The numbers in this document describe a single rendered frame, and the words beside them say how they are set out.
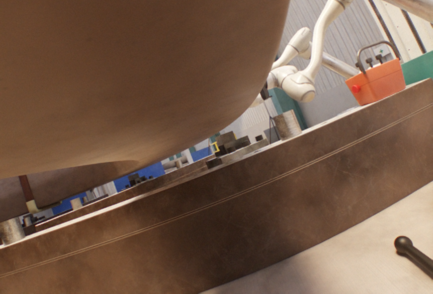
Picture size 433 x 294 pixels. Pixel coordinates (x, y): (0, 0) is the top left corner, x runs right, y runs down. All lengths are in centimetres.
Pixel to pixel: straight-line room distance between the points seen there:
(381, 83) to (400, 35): 83
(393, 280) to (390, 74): 70
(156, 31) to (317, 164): 70
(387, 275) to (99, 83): 69
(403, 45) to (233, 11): 161
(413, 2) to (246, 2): 103
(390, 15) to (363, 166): 117
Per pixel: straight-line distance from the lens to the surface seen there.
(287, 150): 74
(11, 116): 26
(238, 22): 21
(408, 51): 176
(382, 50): 768
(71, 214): 217
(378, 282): 67
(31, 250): 106
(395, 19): 178
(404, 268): 70
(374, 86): 95
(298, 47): 164
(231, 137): 176
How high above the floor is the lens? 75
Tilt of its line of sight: 4 degrees up
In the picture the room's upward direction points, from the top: 22 degrees counter-clockwise
